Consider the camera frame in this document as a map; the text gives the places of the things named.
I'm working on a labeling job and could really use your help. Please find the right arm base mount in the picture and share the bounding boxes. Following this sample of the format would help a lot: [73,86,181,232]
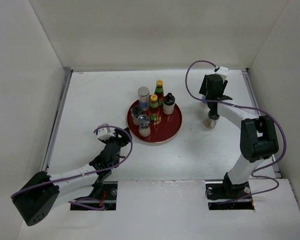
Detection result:
[205,181,254,211]

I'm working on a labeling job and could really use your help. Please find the black grinder-top shaker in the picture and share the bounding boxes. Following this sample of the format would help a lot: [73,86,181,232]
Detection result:
[163,92,175,115]
[138,114,151,137]

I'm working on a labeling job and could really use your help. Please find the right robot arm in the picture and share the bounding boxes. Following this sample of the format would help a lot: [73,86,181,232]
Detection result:
[199,74,279,201]

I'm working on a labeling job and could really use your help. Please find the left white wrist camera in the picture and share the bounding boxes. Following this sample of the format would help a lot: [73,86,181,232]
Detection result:
[94,123,114,141]

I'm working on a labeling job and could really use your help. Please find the sauce bottle yellow cap front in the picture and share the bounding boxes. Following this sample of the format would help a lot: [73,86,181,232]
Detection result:
[149,94,161,125]

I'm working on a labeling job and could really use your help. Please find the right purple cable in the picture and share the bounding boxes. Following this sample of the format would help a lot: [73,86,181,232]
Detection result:
[185,59,286,204]

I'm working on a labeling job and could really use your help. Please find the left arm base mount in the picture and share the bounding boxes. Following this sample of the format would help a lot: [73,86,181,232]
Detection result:
[70,181,118,211]

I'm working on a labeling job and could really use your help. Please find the left metal table rail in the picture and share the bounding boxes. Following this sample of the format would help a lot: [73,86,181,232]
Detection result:
[39,67,73,172]

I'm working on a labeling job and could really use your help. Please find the metal table rail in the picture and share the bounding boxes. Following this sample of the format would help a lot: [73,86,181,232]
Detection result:
[241,67,282,178]
[39,67,73,172]

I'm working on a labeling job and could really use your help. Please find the right metal table rail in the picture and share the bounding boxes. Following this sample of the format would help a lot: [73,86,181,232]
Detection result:
[241,67,282,178]

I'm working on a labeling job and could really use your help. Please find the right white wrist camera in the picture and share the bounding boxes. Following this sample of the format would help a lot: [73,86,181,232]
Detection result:
[214,66,229,81]

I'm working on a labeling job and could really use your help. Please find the black-cap glass jar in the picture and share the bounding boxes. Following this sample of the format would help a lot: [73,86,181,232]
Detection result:
[130,105,143,126]

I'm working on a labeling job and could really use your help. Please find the silver-lid spice jar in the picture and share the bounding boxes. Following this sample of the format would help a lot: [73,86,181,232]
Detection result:
[200,95,208,109]
[138,86,150,112]

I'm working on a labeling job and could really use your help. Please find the red round lacquer tray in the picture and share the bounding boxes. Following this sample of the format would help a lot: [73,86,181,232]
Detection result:
[127,100,182,144]

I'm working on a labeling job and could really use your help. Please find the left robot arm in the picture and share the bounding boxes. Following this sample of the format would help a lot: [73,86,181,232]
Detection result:
[11,124,133,227]

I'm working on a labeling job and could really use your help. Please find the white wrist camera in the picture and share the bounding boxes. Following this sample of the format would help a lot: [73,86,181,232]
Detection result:
[214,66,229,81]
[94,123,114,141]

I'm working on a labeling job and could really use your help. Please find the sauce bottle yellow cap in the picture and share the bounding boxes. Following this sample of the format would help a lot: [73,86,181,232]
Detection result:
[154,79,164,106]
[149,94,161,125]

